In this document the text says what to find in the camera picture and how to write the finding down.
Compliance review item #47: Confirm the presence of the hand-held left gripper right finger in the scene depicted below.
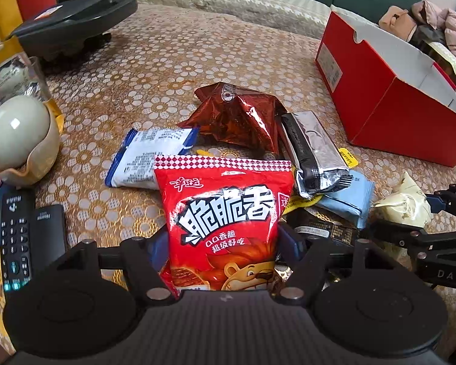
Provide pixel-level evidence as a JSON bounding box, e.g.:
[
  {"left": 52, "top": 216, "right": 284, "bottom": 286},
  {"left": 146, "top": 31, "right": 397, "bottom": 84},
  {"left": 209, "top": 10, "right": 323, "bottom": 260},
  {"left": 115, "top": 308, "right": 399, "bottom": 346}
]
[{"left": 275, "top": 223, "right": 395, "bottom": 306}]

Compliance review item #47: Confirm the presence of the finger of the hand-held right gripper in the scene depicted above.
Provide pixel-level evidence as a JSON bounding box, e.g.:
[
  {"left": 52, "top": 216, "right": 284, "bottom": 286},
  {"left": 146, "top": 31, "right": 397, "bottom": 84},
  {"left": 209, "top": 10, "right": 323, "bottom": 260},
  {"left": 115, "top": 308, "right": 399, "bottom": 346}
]
[
  {"left": 426, "top": 185, "right": 456, "bottom": 214},
  {"left": 365, "top": 218, "right": 456, "bottom": 253}
]

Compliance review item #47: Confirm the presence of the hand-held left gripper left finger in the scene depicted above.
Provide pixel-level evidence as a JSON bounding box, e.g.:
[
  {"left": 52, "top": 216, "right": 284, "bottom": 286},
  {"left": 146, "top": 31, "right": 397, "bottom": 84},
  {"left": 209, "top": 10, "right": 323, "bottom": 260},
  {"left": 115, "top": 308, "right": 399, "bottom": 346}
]
[{"left": 68, "top": 227, "right": 180, "bottom": 307}]

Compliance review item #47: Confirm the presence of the cream snack packet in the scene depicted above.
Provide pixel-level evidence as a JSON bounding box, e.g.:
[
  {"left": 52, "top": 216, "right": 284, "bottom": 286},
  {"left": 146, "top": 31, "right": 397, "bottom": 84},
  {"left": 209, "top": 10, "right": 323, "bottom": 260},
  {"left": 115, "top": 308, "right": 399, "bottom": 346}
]
[{"left": 371, "top": 171, "right": 433, "bottom": 238}]

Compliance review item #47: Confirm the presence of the red lion snack bag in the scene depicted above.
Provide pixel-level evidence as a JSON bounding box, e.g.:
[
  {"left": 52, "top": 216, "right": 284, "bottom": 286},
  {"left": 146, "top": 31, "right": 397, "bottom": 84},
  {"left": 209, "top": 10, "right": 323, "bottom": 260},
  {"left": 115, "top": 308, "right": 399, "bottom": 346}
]
[{"left": 154, "top": 155, "right": 295, "bottom": 298}]

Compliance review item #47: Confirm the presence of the light blue snack packet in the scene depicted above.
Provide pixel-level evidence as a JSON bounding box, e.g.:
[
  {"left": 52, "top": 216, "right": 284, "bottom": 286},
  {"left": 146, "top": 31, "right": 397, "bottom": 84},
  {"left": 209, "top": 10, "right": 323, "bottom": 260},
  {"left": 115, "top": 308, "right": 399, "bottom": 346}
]
[{"left": 318, "top": 170, "right": 376, "bottom": 229}]

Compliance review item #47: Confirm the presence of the white and blue snack packet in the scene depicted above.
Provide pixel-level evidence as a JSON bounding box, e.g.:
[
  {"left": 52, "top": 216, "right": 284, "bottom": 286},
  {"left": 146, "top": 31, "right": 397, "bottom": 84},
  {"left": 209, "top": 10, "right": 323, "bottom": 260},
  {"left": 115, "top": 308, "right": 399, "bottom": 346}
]
[{"left": 105, "top": 127, "right": 200, "bottom": 191}]

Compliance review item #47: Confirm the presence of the small yellow snack packet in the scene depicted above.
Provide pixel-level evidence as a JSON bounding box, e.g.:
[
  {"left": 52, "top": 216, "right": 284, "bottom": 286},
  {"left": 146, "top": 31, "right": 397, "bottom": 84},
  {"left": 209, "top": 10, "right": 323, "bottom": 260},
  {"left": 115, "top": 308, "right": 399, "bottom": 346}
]
[{"left": 337, "top": 147, "right": 358, "bottom": 169}]

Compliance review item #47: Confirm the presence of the silver and black snack packet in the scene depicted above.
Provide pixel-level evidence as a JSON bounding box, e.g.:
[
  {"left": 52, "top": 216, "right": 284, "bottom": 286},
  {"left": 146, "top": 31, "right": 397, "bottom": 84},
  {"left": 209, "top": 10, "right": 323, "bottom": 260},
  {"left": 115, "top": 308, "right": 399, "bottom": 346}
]
[{"left": 280, "top": 111, "right": 355, "bottom": 200}]

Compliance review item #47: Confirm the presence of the red cardboard box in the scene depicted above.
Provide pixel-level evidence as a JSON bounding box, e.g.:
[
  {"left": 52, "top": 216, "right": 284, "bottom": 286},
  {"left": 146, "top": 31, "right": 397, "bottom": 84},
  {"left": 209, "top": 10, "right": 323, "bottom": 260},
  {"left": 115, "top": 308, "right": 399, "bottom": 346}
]
[{"left": 314, "top": 5, "right": 456, "bottom": 168}]

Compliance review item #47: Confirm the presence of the dark red foil cookie packet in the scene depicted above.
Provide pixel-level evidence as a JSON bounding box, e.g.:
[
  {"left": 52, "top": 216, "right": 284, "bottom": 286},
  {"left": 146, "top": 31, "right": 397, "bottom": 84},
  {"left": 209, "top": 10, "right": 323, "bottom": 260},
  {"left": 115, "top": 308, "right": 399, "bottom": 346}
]
[{"left": 178, "top": 82, "right": 286, "bottom": 157}]

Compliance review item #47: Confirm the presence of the short black remote control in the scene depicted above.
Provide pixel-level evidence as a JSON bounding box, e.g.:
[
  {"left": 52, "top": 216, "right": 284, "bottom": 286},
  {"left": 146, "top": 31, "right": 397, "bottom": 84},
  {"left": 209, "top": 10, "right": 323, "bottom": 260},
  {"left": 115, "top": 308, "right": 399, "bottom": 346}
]
[{"left": 31, "top": 204, "right": 68, "bottom": 272}]

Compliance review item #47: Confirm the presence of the long black remote control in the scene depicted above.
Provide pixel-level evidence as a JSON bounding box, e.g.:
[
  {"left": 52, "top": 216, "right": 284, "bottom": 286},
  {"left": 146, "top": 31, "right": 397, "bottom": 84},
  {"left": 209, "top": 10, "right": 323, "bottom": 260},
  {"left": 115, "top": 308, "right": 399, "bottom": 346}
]
[{"left": 0, "top": 189, "right": 36, "bottom": 293}]

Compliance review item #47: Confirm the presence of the beige patterned armrest cover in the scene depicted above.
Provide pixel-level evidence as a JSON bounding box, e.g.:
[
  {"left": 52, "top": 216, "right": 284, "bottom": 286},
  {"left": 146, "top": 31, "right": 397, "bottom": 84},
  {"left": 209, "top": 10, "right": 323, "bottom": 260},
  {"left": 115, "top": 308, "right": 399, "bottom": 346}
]
[{"left": 427, "top": 41, "right": 456, "bottom": 76}]

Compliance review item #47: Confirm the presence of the beige ornament holder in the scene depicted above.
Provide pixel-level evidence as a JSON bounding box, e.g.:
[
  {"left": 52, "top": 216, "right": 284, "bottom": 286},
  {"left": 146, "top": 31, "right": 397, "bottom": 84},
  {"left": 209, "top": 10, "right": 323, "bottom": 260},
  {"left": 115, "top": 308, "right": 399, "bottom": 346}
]
[{"left": 0, "top": 110, "right": 61, "bottom": 187}]

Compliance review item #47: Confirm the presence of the tan bag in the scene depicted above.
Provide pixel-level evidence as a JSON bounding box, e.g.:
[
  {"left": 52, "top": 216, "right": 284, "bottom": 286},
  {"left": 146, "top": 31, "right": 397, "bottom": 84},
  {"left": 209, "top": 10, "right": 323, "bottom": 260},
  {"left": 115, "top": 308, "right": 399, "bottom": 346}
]
[{"left": 378, "top": 5, "right": 417, "bottom": 41}]

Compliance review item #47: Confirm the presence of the pale egg-shaped ornament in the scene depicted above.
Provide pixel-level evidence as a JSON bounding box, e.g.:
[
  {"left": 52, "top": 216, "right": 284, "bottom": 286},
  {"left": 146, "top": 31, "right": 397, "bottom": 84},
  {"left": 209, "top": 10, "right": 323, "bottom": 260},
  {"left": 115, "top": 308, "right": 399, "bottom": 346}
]
[{"left": 0, "top": 95, "right": 51, "bottom": 160}]

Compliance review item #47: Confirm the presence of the clear plastic container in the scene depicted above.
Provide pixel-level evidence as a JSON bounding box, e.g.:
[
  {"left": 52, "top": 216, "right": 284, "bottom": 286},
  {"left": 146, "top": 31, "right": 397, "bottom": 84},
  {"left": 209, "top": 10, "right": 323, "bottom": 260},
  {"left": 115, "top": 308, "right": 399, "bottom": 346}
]
[{"left": 0, "top": 55, "right": 51, "bottom": 112}]

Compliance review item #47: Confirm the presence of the black electric griddle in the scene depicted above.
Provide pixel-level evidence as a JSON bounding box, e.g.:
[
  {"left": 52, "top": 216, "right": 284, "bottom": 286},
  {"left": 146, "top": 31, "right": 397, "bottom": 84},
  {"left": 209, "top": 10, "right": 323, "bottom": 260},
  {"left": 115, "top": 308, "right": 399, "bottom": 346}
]
[{"left": 7, "top": 0, "right": 138, "bottom": 74}]

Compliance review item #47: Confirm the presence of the green sofa with cover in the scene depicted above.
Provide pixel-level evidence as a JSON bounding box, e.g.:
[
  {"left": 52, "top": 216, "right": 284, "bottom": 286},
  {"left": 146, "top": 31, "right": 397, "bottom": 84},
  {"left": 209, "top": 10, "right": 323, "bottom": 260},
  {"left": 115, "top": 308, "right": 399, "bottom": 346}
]
[{"left": 87, "top": 0, "right": 332, "bottom": 39}]

